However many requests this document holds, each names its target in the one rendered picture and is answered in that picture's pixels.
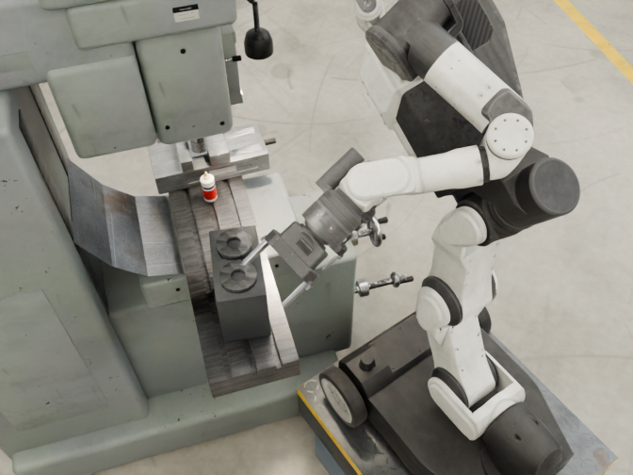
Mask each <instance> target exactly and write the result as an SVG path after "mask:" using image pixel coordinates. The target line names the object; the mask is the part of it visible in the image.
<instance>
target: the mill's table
mask: <svg viewBox="0 0 633 475"><path fill-rule="evenodd" d="M215 185H216V191H217V195H218V198H217V200H216V201H214V202H207V201H206V200H205V199H204V197H203V190H202V185H199V186H196V187H192V188H184V189H180V190H176V191H172V192H169V196H170V205H171V210H172V214H173V218H174V223H175V228H176V232H177V237H178V241H179V245H180V250H181V255H182V259H183V263H184V268H185V273H186V277H187V285H188V290H189V294H190V299H191V303H192V307H193V312H194V317H195V321H196V325H197V330H198V335H199V340H200V343H201V348H202V353H203V361H204V365H205V370H206V374H207V379H208V383H209V386H210V390H211V393H212V396H213V398H216V397H219V396H223V395H227V394H230V393H234V392H237V391H240V390H244V389H248V388H251V387H255V386H259V385H264V384H268V383H271V382H275V381H279V380H282V379H285V378H289V377H293V376H296V375H300V359H299V356H298V353H297V350H296V347H295V344H294V340H293V337H292V335H291V332H290V329H289V325H288V322H287V319H286V316H285V313H284V308H283V306H282V305H281V303H282V302H281V299H280V296H279V292H278V289H277V287H276V284H275V281H274V277H273V274H272V271H271V268H270V265H269V262H268V257H267V254H266V251H265V250H264V251H263V252H262V253H260V255H261V261H262V268H263V273H264V278H265V286H266V292H267V298H268V314H269V322H270V331H271V335H270V336H259V337H253V338H246V339H240V340H235V341H228V342H225V341H224V337H223V333H222V329H221V325H220V320H219V313H218V309H217V305H216V298H215V289H214V279H213V270H212V260H211V250H210V240H209V232H210V231H215V230H222V229H229V228H236V227H242V226H249V225H255V226H256V232H257V237H258V243H260V242H261V241H260V240H259V239H260V238H261V236H260V233H259V229H258V226H257V223H256V220H255V217H254V214H253V211H252V206H251V203H250V199H249V196H248V193H247V191H246V188H245V184H244V181H243V178H242V175H240V176H237V177H233V178H228V179H224V180H220V181H216V182H215Z"/></svg>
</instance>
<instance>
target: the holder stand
mask: <svg viewBox="0 0 633 475"><path fill-rule="evenodd" d="M209 240H210V250H211V260H212V270H213V279H214V289H215V298H216V305H217V309H218V313H219V320H220V325H221V329H222V333H223V337H224V341H225V342H228V341H235V340H240V339H246V338H253V337H259V336H270V335H271V331H270V322H269V314H268V298H267V292H266V286H265V278H264V273H263V268H262V261H261V255H260V254H259V255H257V256H256V257H255V258H254V259H253V261H252V262H251V263H250V264H249V265H248V266H245V265H244V264H243V263H242V261H243V260H244V259H245V258H246V257H247V256H248V254H249V253H250V252H251V251H252V250H253V249H254V248H255V247H256V246H257V245H258V244H259V243H258V237H257V232H256V226H255V225H249V226H242V227H236V228H229V229H222V230H215V231H210V232H209Z"/></svg>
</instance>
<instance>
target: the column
mask: <svg viewBox="0 0 633 475"><path fill-rule="evenodd" d="M66 158H68V159H70V158H69V156H68V154H67V151H66V149H65V146H64V144H63V142H62V139H61V137H60V135H59V133H58V130H57V127H56V124H55V122H54V119H53V117H52V115H51V112H50V110H49V107H48V106H47V104H46V101H45V99H44V96H43V94H42V91H41V88H40V85H39V84H36V85H30V86H25V87H20V88H15V89H9V90H0V449H1V450H2V451H3V452H4V453H5V454H6V455H7V456H8V457H9V458H10V459H11V460H12V455H13V454H14V453H16V452H19V451H23V450H30V449H33V448H36V447H40V446H43V445H47V444H51V443H54V442H57V441H61V440H64V439H68V438H72V437H75V436H79V435H82V434H88V433H92V432H95V431H99V430H103V429H105V428H109V427H113V426H116V425H120V424H123V423H126V422H130V421H134V420H138V419H141V418H146V417H147V416H148V414H149V410H148V403H147V398H146V396H145V394H144V392H143V390H142V388H141V386H140V383H139V381H138V378H137V376H136V374H135V372H134V371H133V369H132V367H131V364H130V362H129V360H128V358H127V356H126V354H125V352H124V350H123V348H122V344H121V342H120V341H119V339H118V337H117V335H116V333H115V331H114V329H113V326H112V324H111V322H110V320H109V318H108V316H109V312H108V304H107V297H106V291H105V283H104V275H103V266H102V260H101V259H99V258H98V257H96V256H95V255H93V254H91V253H89V252H88V251H86V250H84V249H83V248H81V247H79V246H78V245H76V244H75V243H73V222H72V216H71V205H70V193H69V182H68V164H67V159H66Z"/></svg>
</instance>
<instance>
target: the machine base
mask: <svg viewBox="0 0 633 475"><path fill-rule="evenodd" d="M299 359H300V375H296V376H293V377H289V378H285V379H282V380H279V381H275V382H271V383H268V384H264V385H259V386H255V387H251V388H248V389H244V390H240V391H237V392H234V393H230V394H227V395H223V396H219V397H216V398H213V396H212V393H211V390H210V386H209V383H206V384H202V385H196V386H193V387H189V388H186V389H182V390H178V391H174V392H171V393H168V394H164V395H160V396H157V397H153V398H150V399H147V403H148V410H149V414H148V416H147V417H146V418H141V419H138V420H134V421H130V422H126V423H123V424H120V425H116V426H113V427H109V428H105V429H103V430H99V431H95V432H92V433H88V434H82V435H79V436H75V437H72V438H68V439H64V440H61V441H57V442H54V443H51V444H47V445H43V446H40V447H36V448H33V449H30V450H23V451H19V452H16V453H14V454H13V455H12V471H13V472H14V474H15V475H88V474H91V473H94V472H98V471H101V470H105V469H108V468H112V467H117V466H120V465H124V464H128V463H131V462H135V461H137V460H141V459H144V458H148V457H151V456H155V455H157V454H161V453H165V452H168V451H172V450H178V449H181V448H184V447H187V446H191V445H194V444H198V443H201V442H204V441H208V440H211V439H215V438H218V437H222V436H225V435H228V434H234V433H237V432H241V431H244V430H248V429H251V428H254V427H258V426H261V425H265V424H268V423H271V422H274V421H278V420H281V419H285V418H291V417H294V416H297V415H300V411H299V396H298V392H297V387H299V386H300V385H302V384H304V383H306V382H307V381H309V380H310V379H312V378H313V377H315V376H316V375H318V374H319V373H320V372H321V371H323V370H324V369H327V368H328V367H330V366H331V365H333V364H334V363H336V362H337V361H338V358H337V356H336V353H335V351H334V350H329V351H325V352H320V353H316V354H312V355H309V356H305V357H302V358H299Z"/></svg>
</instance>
